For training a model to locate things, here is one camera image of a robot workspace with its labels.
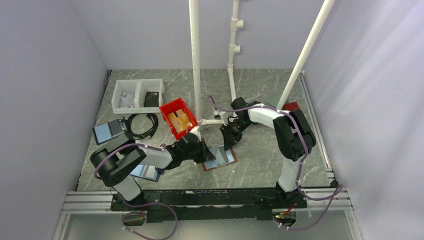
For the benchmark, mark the white PVC pipe frame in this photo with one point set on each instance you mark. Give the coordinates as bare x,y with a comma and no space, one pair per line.
235,24

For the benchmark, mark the brown leather card holder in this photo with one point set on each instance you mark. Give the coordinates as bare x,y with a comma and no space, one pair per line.
221,159

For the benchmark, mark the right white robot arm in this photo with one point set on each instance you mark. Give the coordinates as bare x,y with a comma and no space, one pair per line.
294,136

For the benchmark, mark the grey blue card holder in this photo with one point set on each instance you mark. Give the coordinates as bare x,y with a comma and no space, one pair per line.
109,130

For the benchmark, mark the blue card holder open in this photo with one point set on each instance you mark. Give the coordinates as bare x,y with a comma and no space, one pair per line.
147,172

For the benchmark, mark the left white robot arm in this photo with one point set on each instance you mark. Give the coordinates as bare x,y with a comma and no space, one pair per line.
115,161

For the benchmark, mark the brown items in bin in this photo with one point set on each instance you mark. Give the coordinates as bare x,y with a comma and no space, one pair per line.
179,120

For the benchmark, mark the red card holder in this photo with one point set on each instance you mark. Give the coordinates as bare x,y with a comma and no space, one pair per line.
291,106

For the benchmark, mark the black card in tray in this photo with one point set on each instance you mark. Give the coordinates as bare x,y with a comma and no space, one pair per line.
151,99

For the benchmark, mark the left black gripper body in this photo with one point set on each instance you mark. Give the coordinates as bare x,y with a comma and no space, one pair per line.
196,154

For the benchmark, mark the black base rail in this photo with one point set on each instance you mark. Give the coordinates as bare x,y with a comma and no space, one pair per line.
210,204

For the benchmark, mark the patterned card in tray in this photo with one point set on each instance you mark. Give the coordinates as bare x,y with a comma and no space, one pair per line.
127,100

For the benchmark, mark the green card holder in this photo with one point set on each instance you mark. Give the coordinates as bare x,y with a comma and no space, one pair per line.
274,100

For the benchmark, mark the white divided tray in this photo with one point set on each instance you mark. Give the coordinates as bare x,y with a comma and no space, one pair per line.
140,87

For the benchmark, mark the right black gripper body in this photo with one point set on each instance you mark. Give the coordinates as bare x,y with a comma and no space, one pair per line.
237,125

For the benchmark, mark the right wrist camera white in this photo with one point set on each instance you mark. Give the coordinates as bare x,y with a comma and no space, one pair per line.
222,116

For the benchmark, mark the red plastic bin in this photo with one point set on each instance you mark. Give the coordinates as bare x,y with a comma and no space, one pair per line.
173,106

